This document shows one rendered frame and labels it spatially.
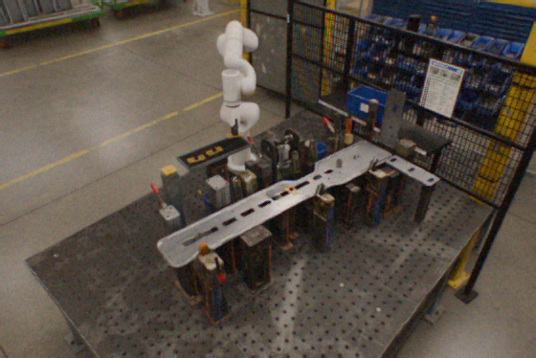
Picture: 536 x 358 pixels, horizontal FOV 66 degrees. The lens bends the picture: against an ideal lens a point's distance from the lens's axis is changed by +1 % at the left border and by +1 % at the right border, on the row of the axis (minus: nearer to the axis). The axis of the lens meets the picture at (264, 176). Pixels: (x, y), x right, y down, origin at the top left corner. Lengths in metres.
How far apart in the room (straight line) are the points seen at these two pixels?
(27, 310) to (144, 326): 1.38
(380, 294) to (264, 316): 0.55
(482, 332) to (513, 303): 0.35
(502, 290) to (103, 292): 2.51
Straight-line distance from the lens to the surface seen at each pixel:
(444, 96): 2.57
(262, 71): 5.12
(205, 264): 1.66
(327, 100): 2.89
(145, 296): 2.08
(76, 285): 2.24
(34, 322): 3.15
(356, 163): 2.31
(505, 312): 3.18
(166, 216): 1.89
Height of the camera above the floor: 2.29
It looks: 36 degrees down
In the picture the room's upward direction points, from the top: 1 degrees counter-clockwise
